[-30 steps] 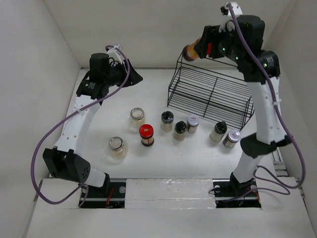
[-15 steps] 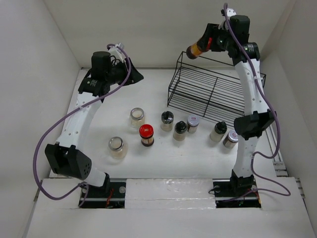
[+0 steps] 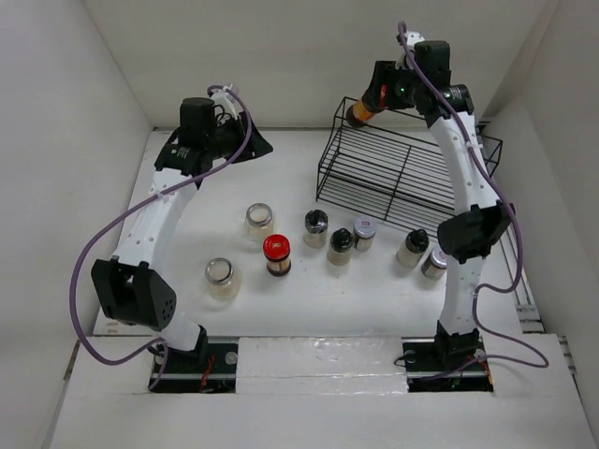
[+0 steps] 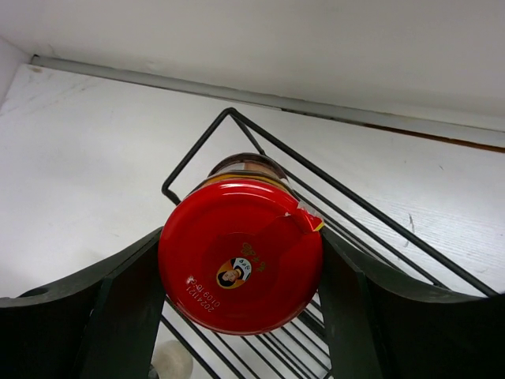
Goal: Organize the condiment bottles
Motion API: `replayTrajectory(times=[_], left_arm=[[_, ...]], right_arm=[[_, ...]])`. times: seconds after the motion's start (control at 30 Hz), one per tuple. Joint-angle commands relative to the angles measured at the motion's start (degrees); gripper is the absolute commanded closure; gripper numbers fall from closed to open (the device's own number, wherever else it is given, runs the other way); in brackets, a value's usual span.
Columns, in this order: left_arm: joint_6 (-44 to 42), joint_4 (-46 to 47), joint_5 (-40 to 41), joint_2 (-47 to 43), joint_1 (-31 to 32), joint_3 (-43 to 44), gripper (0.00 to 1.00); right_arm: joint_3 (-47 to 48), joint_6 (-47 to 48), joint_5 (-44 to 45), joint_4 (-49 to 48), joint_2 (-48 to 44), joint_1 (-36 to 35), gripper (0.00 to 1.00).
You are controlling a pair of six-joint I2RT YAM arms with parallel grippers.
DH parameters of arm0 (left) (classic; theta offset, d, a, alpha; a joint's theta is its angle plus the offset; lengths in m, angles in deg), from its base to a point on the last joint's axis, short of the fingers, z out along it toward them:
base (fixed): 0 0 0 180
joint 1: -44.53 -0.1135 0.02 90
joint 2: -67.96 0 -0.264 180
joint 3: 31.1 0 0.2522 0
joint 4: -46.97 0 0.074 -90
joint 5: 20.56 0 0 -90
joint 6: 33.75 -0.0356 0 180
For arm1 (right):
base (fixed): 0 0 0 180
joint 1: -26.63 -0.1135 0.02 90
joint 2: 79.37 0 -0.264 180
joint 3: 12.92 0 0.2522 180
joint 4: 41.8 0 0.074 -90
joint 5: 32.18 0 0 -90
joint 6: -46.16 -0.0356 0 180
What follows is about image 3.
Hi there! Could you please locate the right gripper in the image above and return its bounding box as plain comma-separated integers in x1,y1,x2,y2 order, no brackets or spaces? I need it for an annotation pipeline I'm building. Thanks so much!
361,59,424,109

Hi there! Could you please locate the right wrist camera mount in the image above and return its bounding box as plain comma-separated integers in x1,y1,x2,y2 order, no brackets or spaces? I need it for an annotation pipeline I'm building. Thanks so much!
396,31,425,69

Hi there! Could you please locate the black cap spice grinder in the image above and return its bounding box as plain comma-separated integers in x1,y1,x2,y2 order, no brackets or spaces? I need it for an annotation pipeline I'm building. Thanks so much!
303,209,329,248
327,227,353,267
396,228,430,268

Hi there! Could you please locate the clear glass jar front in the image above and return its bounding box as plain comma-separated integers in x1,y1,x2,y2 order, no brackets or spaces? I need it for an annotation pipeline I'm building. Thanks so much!
204,257,242,300

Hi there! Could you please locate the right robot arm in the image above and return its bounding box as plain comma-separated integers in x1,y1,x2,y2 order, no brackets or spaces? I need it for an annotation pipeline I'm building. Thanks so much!
346,32,514,370

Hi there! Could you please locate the clear glass jar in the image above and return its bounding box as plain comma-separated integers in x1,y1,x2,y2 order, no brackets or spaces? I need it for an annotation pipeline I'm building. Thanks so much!
244,202,274,252
204,257,242,300

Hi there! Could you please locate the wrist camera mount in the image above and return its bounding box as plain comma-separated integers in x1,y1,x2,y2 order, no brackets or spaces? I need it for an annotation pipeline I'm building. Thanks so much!
207,83,239,114
396,31,425,69

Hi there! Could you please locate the red lid sauce jar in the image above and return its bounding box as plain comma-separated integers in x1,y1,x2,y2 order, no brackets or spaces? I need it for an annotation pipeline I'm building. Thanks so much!
262,234,291,277
345,95,379,128

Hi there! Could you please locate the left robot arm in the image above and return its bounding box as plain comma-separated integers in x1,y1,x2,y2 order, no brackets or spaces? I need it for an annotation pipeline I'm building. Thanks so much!
91,86,272,371

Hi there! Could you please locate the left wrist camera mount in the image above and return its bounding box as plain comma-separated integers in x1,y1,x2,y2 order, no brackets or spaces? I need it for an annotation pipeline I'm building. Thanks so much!
207,83,239,114

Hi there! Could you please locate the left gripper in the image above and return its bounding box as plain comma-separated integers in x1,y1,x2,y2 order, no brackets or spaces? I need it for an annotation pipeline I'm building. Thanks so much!
205,111,271,164

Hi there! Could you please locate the black wire rack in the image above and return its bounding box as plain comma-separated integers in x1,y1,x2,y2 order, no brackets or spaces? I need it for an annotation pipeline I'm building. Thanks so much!
316,96,504,235

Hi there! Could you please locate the white lid spice jar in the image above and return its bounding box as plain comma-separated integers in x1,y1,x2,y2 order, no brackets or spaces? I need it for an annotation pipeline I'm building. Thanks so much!
421,245,447,281
353,215,377,252

